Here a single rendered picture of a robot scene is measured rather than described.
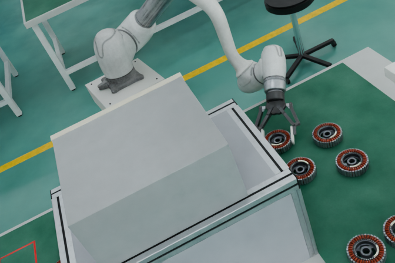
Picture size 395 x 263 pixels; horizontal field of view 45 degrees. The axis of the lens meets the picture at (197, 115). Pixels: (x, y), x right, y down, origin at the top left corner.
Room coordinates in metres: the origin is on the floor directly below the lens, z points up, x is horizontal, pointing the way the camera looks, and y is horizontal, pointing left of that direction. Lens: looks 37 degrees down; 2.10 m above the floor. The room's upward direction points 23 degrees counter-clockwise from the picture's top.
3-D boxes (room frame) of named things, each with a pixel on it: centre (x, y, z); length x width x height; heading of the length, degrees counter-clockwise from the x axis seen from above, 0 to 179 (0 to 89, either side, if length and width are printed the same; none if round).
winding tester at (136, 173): (1.04, 0.19, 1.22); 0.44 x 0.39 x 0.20; 96
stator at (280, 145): (1.37, -0.25, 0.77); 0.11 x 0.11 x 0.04
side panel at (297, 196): (1.00, -0.15, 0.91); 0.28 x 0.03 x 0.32; 6
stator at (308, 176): (1.19, -0.27, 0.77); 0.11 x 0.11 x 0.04
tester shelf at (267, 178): (1.04, 0.18, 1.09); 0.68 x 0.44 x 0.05; 96
